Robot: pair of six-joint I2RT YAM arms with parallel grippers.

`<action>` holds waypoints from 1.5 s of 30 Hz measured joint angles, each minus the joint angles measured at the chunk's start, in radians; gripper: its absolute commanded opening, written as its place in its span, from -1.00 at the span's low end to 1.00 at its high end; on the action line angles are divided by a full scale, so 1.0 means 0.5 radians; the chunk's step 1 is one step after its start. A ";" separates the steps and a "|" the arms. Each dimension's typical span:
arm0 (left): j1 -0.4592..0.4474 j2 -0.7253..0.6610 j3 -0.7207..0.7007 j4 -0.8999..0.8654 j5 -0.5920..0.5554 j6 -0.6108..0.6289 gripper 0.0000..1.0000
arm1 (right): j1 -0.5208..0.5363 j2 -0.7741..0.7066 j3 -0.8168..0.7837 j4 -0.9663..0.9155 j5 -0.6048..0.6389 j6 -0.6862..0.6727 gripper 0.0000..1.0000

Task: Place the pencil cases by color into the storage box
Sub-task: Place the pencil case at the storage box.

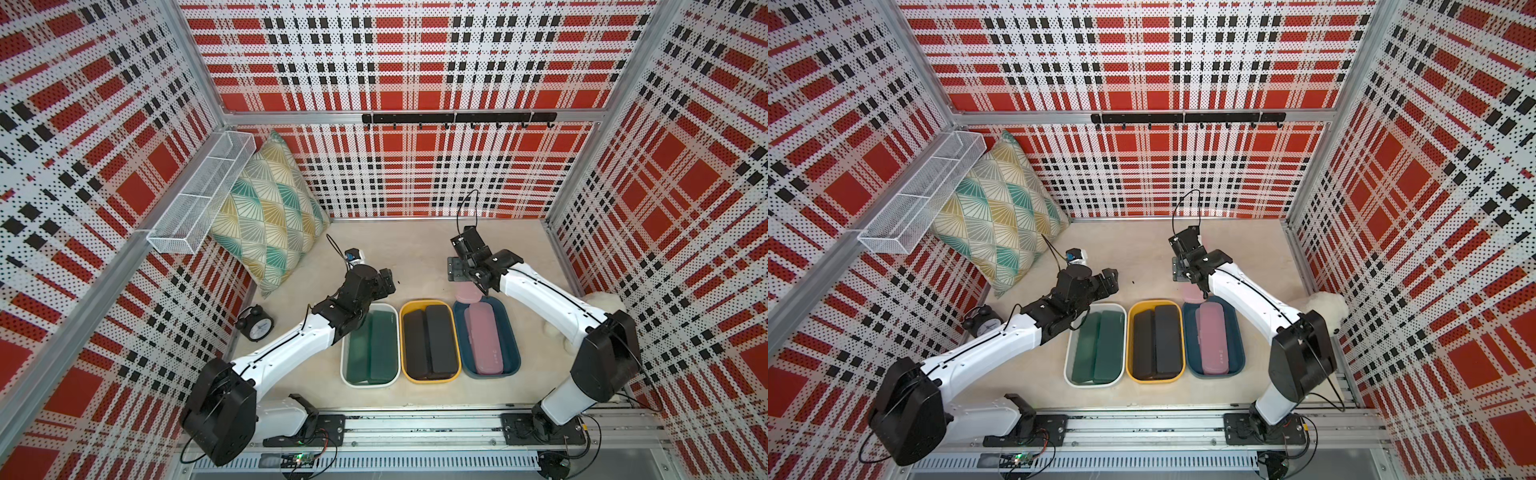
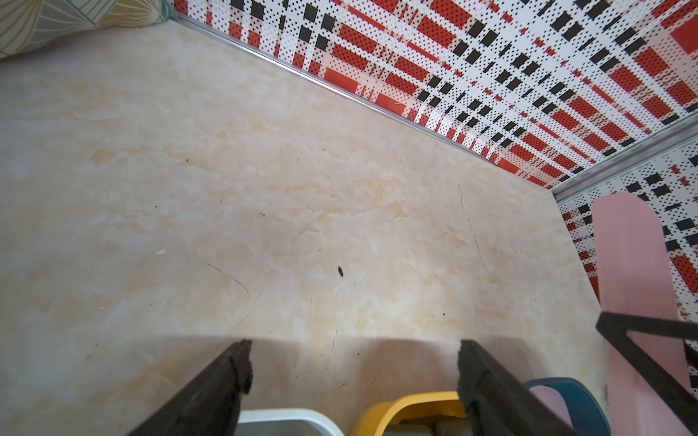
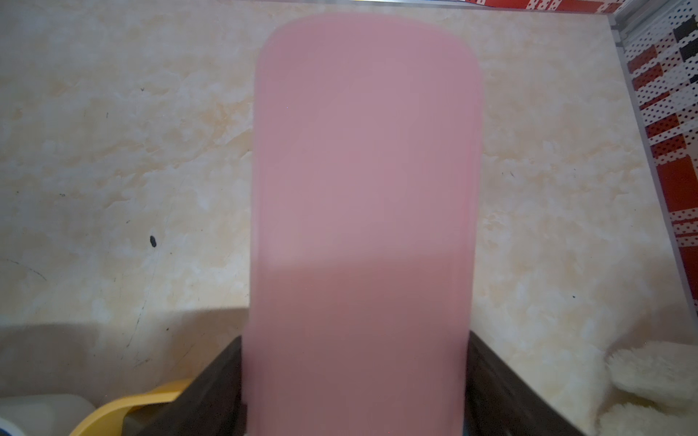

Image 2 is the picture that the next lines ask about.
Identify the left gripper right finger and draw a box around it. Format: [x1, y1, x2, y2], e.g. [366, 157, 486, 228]
[457, 340, 575, 435]

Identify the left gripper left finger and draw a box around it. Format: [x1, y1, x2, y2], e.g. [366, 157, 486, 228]
[130, 339, 254, 435]

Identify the pink pencil case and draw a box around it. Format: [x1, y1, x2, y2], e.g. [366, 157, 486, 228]
[529, 385, 573, 427]
[592, 193, 689, 435]

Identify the white storage tray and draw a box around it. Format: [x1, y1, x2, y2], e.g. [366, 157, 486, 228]
[234, 409, 344, 436]

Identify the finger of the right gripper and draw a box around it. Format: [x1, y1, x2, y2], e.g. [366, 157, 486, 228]
[596, 312, 697, 435]

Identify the patterned throw pillow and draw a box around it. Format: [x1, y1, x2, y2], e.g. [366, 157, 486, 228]
[1, 0, 176, 58]

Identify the yellow storage tray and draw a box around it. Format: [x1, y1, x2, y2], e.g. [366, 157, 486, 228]
[351, 392, 466, 435]

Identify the teal storage tray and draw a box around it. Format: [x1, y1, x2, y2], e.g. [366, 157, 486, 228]
[525, 377, 611, 435]

